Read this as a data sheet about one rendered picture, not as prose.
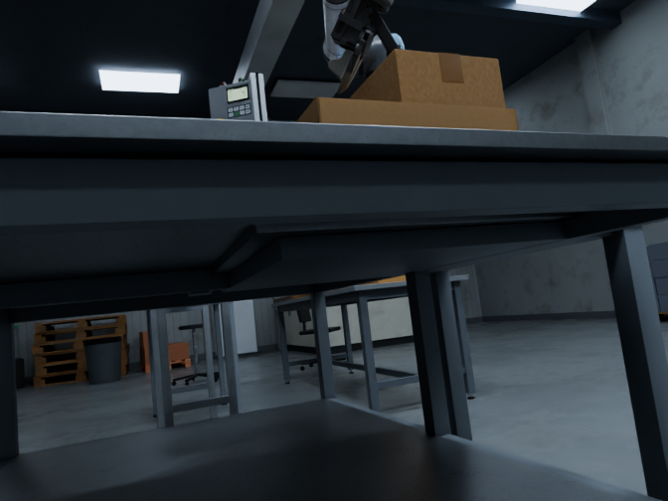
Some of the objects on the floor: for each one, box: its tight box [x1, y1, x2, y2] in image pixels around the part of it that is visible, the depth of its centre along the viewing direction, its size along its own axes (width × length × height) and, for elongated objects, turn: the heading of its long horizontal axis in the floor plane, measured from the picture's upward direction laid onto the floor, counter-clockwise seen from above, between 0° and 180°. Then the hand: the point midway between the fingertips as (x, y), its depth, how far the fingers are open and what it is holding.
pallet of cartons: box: [139, 331, 191, 373], centre depth 873 cm, size 79×110×65 cm
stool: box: [172, 324, 220, 386], centre depth 593 cm, size 56×53×67 cm
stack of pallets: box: [32, 314, 129, 388], centre depth 840 cm, size 136×93×97 cm
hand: (343, 89), depth 116 cm, fingers closed
